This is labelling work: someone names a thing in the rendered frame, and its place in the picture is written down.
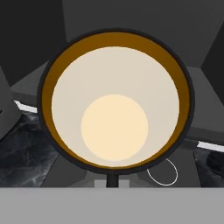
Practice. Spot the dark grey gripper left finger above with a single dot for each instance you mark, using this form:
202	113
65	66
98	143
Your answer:
99	182

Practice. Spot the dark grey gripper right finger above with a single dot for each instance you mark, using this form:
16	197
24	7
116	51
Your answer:
124	182

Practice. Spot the black mug with cream inside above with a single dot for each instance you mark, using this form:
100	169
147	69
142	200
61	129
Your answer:
115	87

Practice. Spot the dark grey cupboard run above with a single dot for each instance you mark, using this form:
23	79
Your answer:
131	14

